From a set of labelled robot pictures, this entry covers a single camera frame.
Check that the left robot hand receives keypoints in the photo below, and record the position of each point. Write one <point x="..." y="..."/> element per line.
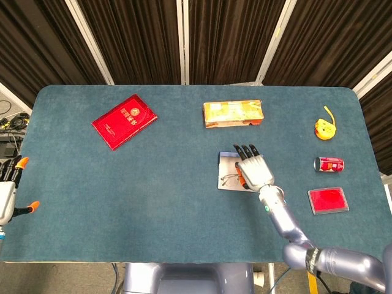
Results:
<point x="6" y="199"/>

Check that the red soda can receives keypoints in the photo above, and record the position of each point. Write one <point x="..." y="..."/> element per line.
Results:
<point x="330" y="164"/>

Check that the red certificate book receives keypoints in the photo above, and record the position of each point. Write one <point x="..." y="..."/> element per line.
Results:
<point x="122" y="122"/>

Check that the dark brown curtain panel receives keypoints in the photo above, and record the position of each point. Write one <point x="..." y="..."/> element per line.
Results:
<point x="381" y="122"/>
<point x="330" y="39"/>
<point x="229" y="39"/>
<point x="134" y="39"/>
<point x="36" y="46"/>

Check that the yellow tape measure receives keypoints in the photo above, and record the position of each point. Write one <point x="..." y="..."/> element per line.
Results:
<point x="325" y="128"/>

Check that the black power box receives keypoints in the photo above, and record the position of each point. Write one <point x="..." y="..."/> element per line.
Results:
<point x="7" y="148"/>

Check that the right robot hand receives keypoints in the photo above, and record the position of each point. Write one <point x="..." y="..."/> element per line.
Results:
<point x="255" y="173"/>

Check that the white table leg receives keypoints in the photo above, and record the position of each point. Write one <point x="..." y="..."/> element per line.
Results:
<point x="271" y="278"/>

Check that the blue felt table mat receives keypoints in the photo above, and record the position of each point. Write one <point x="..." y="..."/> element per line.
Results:
<point x="153" y="199"/>

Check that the red ink pad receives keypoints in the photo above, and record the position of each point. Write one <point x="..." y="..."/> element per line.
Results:
<point x="327" y="200"/>

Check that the white partition post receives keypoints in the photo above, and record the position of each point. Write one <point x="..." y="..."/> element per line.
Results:
<point x="373" y="73"/>
<point x="275" y="41"/>
<point x="88" y="41"/>
<point x="13" y="98"/>
<point x="182" y="41"/>

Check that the white paper cup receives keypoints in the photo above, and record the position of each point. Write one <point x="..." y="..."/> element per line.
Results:
<point x="258" y="278"/>

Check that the orange yellow carton box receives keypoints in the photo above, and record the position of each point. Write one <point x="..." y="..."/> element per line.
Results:
<point x="232" y="113"/>

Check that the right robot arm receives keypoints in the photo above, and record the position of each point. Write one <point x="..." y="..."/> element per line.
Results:
<point x="284" y="220"/>

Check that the grey-blue robot torso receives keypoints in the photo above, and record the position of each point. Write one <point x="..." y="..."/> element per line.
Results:
<point x="190" y="278"/>

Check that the white box with blue edge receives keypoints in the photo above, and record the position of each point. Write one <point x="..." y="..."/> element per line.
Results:
<point x="226" y="163"/>

